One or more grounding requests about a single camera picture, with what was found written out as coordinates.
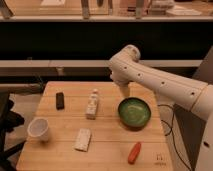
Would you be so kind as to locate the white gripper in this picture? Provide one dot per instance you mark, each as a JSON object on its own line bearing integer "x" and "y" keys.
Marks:
{"x": 125, "y": 90}

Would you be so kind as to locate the white bottle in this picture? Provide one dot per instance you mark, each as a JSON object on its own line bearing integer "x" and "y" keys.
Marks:
{"x": 92, "y": 105}

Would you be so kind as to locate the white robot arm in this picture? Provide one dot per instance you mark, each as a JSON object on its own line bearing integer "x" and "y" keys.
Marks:
{"x": 193, "y": 95}

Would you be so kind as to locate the green bowl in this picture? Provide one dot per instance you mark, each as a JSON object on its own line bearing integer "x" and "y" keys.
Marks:
{"x": 134, "y": 112}

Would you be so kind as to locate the black rectangular block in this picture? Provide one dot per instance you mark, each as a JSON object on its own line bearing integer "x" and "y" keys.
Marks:
{"x": 59, "y": 100}

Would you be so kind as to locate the white sponge block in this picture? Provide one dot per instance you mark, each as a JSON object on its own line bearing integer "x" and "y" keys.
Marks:
{"x": 83, "y": 140}

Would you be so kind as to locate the orange carrot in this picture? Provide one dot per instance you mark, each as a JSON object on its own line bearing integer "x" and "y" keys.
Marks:
{"x": 134, "y": 153}

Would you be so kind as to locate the white plastic cup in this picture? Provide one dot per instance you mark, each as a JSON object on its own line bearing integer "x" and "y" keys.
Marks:
{"x": 39, "y": 128}

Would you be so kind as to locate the black office chair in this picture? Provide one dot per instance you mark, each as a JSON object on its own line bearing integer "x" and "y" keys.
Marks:
{"x": 8, "y": 121}

